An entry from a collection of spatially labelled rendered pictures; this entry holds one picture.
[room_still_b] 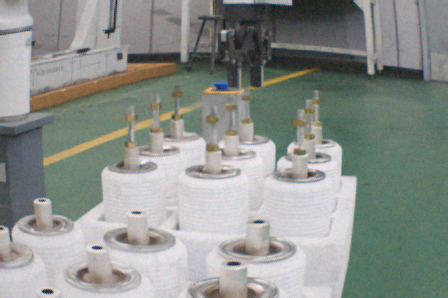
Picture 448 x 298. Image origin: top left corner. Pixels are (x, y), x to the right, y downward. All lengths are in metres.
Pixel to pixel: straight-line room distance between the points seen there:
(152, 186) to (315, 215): 0.23
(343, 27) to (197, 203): 5.09
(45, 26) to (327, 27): 3.13
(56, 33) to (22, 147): 6.04
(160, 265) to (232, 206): 0.31
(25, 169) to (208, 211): 0.40
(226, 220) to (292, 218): 0.09
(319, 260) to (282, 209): 0.09
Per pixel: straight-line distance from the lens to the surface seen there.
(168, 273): 0.66
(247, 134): 1.19
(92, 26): 4.56
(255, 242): 0.65
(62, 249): 0.70
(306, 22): 6.05
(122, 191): 0.98
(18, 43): 1.20
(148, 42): 6.59
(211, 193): 0.94
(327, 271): 0.92
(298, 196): 0.92
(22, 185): 1.20
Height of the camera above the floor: 0.47
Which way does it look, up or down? 11 degrees down
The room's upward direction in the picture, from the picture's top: straight up
